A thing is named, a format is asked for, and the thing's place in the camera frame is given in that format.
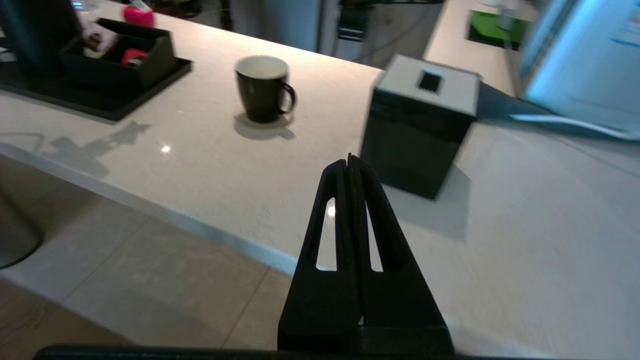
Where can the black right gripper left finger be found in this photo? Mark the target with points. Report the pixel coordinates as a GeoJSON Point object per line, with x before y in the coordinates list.
{"type": "Point", "coordinates": [320, 310]}

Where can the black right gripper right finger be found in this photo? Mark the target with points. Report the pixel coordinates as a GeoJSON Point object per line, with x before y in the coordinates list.
{"type": "Point", "coordinates": [400, 315]}

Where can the black electric kettle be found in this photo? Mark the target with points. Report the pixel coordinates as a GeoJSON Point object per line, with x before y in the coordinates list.
{"type": "Point", "coordinates": [40, 35]}

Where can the white tea bag packet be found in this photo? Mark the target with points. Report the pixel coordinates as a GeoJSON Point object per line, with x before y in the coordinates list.
{"type": "Point", "coordinates": [95, 39]}

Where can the black tissue box white lid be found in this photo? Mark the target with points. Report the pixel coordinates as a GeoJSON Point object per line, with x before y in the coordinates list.
{"type": "Point", "coordinates": [415, 145]}

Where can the black mug white inside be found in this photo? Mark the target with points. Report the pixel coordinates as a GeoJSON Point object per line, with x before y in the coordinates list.
{"type": "Point", "coordinates": [262, 95]}

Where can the black shelf stand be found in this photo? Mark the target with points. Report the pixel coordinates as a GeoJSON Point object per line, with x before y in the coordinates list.
{"type": "Point", "coordinates": [355, 25]}

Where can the green mat on black tray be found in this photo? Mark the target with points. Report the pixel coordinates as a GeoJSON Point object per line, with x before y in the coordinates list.
{"type": "Point", "coordinates": [492, 27]}

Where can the black serving tray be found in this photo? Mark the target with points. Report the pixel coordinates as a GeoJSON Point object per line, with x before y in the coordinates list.
{"type": "Point", "coordinates": [100, 102]}

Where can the silver microwave oven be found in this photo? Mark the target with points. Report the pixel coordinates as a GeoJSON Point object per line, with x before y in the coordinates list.
{"type": "Point", "coordinates": [585, 65]}

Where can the black compartment box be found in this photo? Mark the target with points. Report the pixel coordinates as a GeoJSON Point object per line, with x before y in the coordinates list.
{"type": "Point", "coordinates": [115, 75]}

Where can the red coffee sachet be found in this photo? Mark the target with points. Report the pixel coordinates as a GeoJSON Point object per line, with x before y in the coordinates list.
{"type": "Point", "coordinates": [133, 56]}

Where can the red tomato shaped object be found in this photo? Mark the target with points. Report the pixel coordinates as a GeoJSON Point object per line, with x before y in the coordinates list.
{"type": "Point", "coordinates": [138, 15]}

